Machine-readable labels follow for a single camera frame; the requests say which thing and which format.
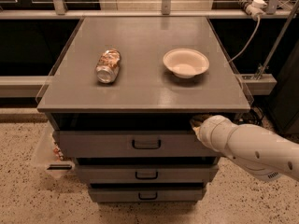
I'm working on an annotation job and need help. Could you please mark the black drawer handle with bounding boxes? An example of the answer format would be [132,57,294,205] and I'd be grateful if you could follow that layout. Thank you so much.
[138,192,158,201]
[135,172,159,180]
[132,140,162,149]

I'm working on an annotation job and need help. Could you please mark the metal diagonal strut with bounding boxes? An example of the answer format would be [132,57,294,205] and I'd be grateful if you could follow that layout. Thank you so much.
[252,0,299,80]

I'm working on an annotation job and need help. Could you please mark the crushed soda can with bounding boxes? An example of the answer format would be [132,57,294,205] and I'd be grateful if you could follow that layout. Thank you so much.
[95,49,121,84]

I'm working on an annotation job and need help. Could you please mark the white power cable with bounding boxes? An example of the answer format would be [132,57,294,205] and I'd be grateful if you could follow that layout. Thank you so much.
[227,14,262,63]

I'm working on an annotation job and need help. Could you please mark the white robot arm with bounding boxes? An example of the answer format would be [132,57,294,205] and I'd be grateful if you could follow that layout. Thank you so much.
[191,115,299,182]

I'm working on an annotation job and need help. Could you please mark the grey drawer cabinet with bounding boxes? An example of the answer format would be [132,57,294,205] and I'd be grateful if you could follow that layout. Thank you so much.
[36,16,251,133]

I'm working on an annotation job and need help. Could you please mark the grey middle drawer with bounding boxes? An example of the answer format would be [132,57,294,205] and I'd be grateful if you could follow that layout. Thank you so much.
[76,157,218,184]

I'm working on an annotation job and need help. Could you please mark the white power strip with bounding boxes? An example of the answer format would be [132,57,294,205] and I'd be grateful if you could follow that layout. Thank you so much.
[235,0,267,21]

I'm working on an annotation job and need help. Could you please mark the black bottom drawer handle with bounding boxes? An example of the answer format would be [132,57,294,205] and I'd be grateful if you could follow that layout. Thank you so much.
[138,192,158,201]

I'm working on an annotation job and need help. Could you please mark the grey top drawer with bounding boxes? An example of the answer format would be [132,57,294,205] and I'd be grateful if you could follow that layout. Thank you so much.
[53,131,218,158]

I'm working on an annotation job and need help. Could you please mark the grey drawer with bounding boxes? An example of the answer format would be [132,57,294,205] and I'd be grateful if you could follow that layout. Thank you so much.
[53,131,218,158]
[76,157,218,184]
[88,187,206,203]

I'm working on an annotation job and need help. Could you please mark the white paper bowl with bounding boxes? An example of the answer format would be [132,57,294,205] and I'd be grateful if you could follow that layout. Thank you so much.
[163,49,209,78]

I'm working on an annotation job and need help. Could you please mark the dark cabinet at right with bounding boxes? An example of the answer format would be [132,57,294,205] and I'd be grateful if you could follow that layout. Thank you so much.
[266,44,299,134]

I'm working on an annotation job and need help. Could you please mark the black middle drawer handle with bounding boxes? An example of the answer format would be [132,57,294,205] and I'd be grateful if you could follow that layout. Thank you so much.
[135,172,159,180]

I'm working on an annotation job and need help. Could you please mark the clear plastic side bin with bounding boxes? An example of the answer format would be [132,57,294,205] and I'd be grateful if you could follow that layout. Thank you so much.
[31,123,75,179]

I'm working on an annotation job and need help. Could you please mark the black floor cables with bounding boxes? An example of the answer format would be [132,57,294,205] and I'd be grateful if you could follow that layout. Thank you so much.
[239,105,265,127]

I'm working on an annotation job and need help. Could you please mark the black top drawer handle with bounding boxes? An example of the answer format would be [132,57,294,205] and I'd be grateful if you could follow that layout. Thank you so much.
[132,140,162,149]

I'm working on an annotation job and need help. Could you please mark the grey bottom drawer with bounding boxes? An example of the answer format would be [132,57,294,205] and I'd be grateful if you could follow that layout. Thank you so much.
[88,187,206,203]

